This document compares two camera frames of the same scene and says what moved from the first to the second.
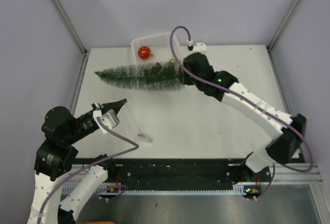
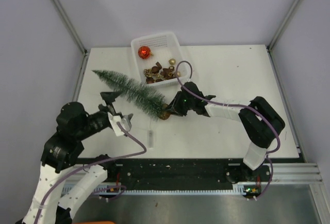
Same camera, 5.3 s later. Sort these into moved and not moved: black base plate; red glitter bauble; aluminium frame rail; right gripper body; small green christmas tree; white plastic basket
Moved: small green christmas tree; right gripper body
Not moved: black base plate; red glitter bauble; white plastic basket; aluminium frame rail
